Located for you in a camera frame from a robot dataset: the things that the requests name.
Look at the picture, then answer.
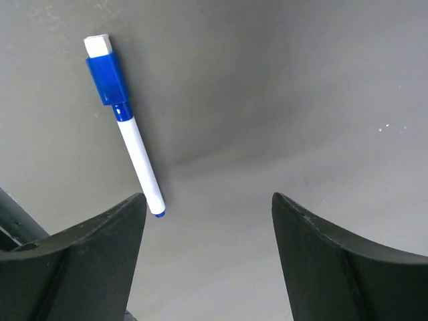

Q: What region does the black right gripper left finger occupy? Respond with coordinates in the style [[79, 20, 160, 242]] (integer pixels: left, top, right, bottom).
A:
[[1, 193, 146, 320]]

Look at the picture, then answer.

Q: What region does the blue white marker pen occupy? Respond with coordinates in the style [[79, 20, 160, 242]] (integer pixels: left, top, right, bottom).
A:
[[84, 33, 167, 217]]

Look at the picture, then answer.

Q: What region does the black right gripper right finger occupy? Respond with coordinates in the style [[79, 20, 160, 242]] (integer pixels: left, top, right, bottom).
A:
[[272, 193, 427, 320]]

